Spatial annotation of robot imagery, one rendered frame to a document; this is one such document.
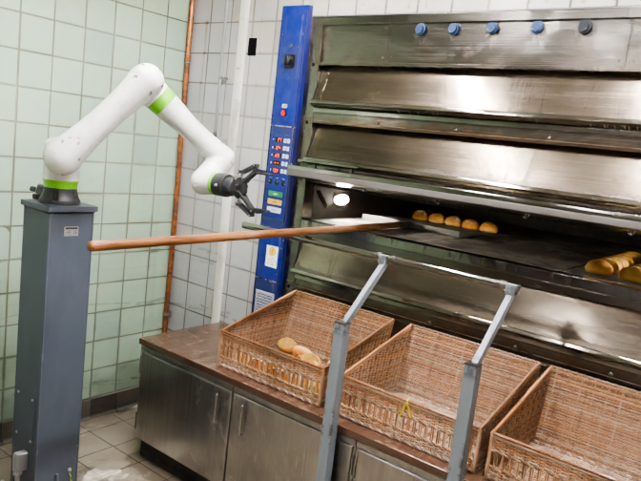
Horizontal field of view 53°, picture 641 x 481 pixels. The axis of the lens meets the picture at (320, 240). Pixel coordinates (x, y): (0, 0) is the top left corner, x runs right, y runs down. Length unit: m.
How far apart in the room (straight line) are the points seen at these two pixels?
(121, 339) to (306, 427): 1.50
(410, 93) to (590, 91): 0.71
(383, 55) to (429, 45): 0.22
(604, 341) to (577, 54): 1.00
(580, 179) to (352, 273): 1.04
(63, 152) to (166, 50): 1.30
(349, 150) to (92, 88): 1.27
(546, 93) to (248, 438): 1.72
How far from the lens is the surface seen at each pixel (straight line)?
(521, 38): 2.60
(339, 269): 2.91
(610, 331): 2.46
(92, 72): 3.33
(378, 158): 2.79
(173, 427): 3.02
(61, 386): 2.78
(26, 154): 3.18
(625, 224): 2.26
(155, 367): 3.03
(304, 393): 2.50
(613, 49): 2.49
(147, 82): 2.45
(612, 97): 2.45
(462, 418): 2.03
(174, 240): 2.04
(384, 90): 2.82
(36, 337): 2.70
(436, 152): 2.67
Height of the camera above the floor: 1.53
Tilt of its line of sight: 8 degrees down
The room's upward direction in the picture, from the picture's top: 7 degrees clockwise
